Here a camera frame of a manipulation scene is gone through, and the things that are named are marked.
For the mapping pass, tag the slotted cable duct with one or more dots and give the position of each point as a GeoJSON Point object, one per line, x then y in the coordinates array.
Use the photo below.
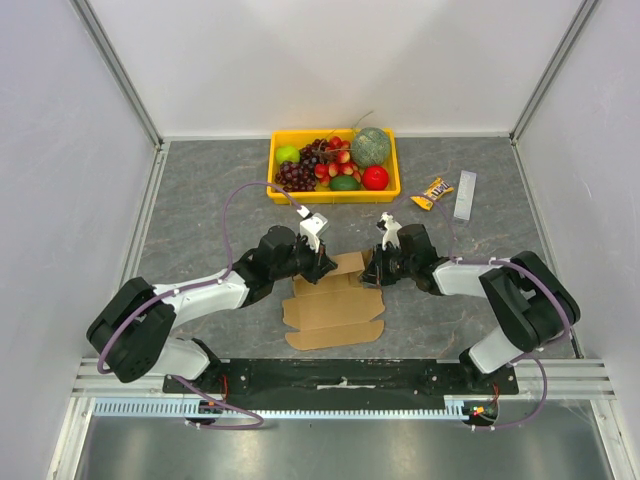
{"type": "Point", "coordinates": [193, 408]}

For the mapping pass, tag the purple grape bunch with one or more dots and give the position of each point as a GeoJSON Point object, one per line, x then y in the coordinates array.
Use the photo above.
{"type": "Point", "coordinates": [298, 177]}

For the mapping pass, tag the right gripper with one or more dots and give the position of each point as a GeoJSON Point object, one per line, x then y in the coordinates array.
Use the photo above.
{"type": "Point", "coordinates": [381, 264]}

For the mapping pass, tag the green netted melon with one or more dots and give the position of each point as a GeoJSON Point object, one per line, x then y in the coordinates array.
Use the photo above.
{"type": "Point", "coordinates": [370, 147]}

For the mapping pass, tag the green apple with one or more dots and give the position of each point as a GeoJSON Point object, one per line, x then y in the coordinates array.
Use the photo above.
{"type": "Point", "coordinates": [287, 153]}

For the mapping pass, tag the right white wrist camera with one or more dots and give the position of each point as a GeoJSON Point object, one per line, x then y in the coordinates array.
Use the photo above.
{"type": "Point", "coordinates": [389, 228]}

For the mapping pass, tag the yellow candy packet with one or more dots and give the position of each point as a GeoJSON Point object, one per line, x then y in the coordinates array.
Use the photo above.
{"type": "Point", "coordinates": [434, 193]}

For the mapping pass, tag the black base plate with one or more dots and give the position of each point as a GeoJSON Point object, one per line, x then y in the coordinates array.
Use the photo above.
{"type": "Point", "coordinates": [250, 377]}

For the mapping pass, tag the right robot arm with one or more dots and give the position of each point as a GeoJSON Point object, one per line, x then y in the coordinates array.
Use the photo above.
{"type": "Point", "coordinates": [531, 306]}

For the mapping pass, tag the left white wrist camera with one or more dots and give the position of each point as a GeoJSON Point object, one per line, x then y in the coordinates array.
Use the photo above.
{"type": "Point", "coordinates": [312, 226]}

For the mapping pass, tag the brown cardboard box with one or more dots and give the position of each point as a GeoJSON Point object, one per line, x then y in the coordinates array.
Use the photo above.
{"type": "Point", "coordinates": [336, 311]}

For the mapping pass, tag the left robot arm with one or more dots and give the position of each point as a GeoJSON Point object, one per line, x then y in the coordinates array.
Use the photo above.
{"type": "Point", "coordinates": [132, 333]}

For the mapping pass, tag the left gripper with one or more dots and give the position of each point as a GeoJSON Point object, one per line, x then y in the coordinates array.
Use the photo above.
{"type": "Point", "coordinates": [321, 264]}

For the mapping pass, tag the yellow plastic tray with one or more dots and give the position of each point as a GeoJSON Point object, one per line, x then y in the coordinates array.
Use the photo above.
{"type": "Point", "coordinates": [324, 194]}

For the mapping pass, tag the green avocado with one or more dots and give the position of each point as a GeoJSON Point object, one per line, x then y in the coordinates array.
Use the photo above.
{"type": "Point", "coordinates": [344, 183]}

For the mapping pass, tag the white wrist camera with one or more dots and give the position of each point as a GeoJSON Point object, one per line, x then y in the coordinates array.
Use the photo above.
{"type": "Point", "coordinates": [312, 226]}
{"type": "Point", "coordinates": [389, 228]}

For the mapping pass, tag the red tomato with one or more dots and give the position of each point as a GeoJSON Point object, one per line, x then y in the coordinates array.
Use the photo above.
{"type": "Point", "coordinates": [375, 178]}

